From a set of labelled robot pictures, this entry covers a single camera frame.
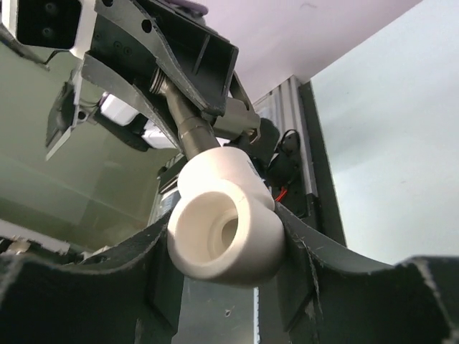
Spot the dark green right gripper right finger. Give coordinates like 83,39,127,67
275,204,458,343

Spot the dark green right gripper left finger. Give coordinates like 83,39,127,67
1,216,179,343

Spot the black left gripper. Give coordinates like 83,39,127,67
81,1,238,149

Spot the brushed steel water faucet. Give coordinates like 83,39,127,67
149,70,261,161

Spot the white plastic pipe tee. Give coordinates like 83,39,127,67
167,147,285,287

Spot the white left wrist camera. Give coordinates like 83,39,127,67
1,0,97,59

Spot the right aluminium frame post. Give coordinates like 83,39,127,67
252,75,320,201

